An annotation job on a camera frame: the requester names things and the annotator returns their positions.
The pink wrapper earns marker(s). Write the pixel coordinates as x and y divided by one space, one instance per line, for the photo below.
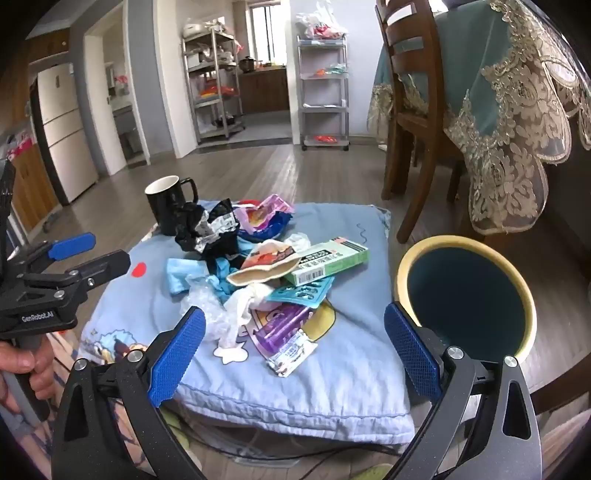
268 210

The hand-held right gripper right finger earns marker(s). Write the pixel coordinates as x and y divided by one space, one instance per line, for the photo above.
413 355

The white printed wrapper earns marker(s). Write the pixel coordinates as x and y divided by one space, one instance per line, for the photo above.
291 355

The white refrigerator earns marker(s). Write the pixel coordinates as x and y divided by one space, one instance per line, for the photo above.
64 138

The dark cooking pot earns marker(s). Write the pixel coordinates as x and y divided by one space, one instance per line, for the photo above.
248 65

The wooden side cabinet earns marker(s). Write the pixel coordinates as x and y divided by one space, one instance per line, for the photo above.
32 184

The teal lace tablecloth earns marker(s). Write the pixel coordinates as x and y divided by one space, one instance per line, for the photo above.
508 115

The black mug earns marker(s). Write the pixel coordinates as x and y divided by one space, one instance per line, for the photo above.
168 207

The green cardboard box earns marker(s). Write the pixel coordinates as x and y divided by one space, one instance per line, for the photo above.
332 261

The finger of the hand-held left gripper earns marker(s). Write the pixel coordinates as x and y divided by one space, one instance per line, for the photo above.
71 245
106 265

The teal bin with yellow rim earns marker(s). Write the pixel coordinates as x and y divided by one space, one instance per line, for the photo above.
466 295

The printed light blue cushion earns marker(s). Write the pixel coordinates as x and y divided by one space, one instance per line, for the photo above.
351 332

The plastic bag with red items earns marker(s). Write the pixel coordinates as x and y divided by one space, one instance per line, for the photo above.
321 25

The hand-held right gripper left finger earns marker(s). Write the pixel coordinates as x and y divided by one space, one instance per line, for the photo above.
178 355

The purple spray bottle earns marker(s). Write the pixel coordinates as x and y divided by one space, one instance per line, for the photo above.
277 325

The person's left hand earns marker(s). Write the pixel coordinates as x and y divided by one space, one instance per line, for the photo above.
27 357

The black foil wrapper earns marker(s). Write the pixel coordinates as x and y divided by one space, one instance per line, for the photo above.
194 226

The wooden chair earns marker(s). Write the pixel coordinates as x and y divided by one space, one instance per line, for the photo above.
418 83

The brown kitchen cabinet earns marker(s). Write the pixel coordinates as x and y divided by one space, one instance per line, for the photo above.
263 92

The white tissue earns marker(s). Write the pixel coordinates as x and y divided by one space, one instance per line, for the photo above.
240 304

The metal shelf rack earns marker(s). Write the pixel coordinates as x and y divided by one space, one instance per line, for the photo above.
217 104

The teal flat packet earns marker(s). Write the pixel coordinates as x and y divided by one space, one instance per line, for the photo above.
300 293

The white trolley cart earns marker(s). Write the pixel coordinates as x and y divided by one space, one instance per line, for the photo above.
323 107

